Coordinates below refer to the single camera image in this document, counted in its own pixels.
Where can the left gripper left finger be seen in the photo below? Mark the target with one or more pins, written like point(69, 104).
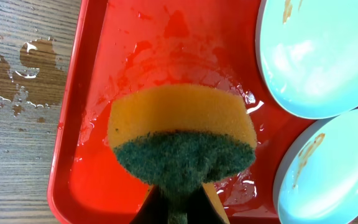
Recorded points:
point(154, 209)

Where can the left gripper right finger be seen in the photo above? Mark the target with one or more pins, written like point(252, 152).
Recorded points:
point(205, 207)

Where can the green and orange sponge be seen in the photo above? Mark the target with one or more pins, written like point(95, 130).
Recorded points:
point(180, 138)

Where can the red plastic tray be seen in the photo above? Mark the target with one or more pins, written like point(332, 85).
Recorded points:
point(122, 47)

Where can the right light blue plate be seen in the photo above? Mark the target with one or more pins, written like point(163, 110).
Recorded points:
point(317, 179)

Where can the light blue plate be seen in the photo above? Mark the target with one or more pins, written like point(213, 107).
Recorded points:
point(307, 53)
point(317, 179)

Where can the top light blue plate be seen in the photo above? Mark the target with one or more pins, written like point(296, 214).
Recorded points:
point(307, 53)

